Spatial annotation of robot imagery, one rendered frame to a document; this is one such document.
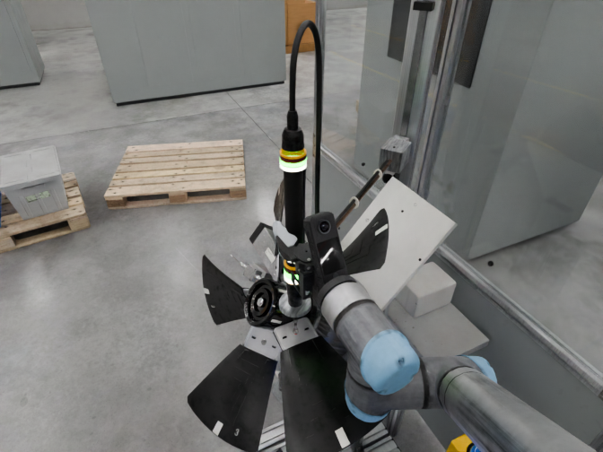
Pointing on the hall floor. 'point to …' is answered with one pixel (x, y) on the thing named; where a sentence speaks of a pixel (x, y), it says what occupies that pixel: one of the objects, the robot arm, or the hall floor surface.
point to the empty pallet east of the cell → (179, 173)
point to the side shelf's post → (395, 421)
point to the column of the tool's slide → (417, 80)
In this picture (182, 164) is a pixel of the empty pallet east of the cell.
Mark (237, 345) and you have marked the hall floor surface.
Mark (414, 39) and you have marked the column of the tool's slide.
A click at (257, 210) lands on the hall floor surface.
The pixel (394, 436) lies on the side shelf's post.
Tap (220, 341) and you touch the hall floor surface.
